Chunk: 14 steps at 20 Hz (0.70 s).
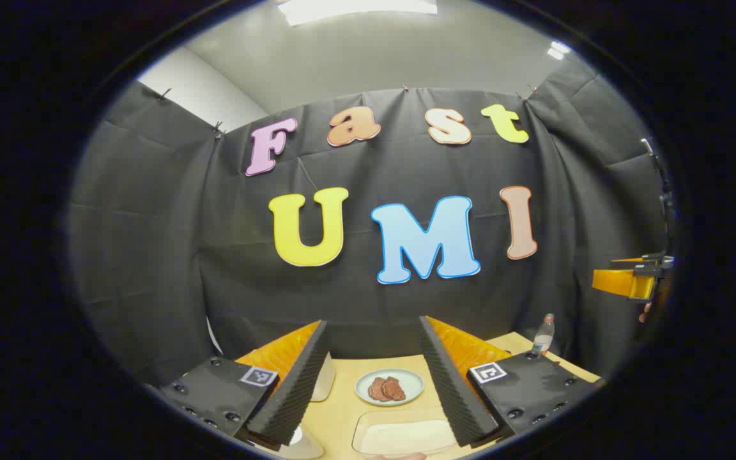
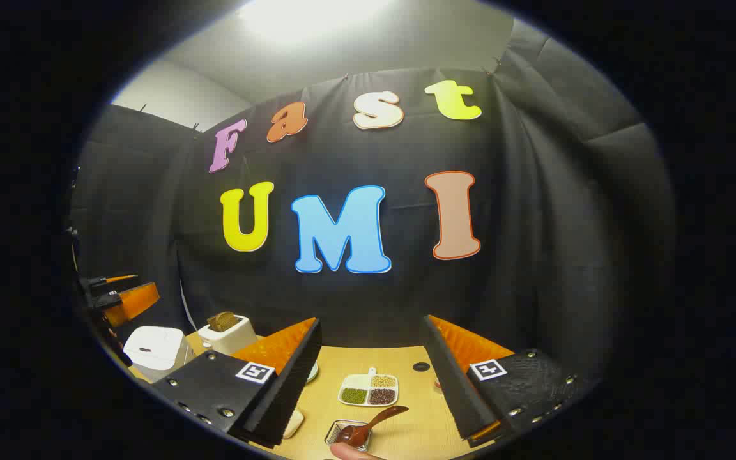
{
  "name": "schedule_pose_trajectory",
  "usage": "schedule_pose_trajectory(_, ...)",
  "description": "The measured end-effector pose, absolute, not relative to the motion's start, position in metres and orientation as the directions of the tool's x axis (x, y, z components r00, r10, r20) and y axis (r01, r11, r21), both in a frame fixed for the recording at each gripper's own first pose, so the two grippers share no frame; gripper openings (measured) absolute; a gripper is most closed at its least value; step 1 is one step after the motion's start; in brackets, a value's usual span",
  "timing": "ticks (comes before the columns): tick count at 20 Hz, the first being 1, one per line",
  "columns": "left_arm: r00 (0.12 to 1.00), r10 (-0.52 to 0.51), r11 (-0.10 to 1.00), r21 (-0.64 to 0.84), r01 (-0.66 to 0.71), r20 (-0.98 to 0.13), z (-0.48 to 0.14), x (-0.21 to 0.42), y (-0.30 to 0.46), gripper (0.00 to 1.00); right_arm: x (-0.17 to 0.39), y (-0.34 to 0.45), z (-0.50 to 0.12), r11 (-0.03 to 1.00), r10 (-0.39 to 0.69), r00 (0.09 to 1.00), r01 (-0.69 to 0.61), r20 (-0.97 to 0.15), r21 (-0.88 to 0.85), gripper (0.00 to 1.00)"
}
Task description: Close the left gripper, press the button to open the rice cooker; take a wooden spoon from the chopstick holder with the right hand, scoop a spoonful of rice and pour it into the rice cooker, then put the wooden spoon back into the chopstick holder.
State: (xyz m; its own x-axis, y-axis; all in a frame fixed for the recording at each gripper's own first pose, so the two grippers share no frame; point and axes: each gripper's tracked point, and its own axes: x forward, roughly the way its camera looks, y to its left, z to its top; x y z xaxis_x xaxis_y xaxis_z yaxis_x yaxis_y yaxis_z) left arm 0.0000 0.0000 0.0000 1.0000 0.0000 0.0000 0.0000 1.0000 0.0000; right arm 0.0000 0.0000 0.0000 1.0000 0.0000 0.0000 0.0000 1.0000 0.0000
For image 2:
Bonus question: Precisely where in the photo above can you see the black backdrop cloth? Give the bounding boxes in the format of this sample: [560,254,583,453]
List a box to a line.
[71,64,675,384]

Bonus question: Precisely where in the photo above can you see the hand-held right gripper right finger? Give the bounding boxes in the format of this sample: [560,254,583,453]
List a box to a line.
[420,314,589,448]

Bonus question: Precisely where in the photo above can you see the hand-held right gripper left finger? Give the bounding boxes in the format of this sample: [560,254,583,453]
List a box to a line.
[151,318,323,448]

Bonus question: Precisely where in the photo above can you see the white rice cooker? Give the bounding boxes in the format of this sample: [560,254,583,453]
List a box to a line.
[123,326,196,383]

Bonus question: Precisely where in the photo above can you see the white toaster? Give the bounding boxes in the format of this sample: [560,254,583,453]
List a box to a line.
[198,315,257,356]

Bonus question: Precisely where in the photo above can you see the white divided bean dish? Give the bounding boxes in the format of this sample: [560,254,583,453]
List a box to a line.
[338,367,399,408]

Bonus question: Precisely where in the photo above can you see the brown wooden spoon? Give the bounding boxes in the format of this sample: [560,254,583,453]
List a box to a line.
[337,405,410,446]

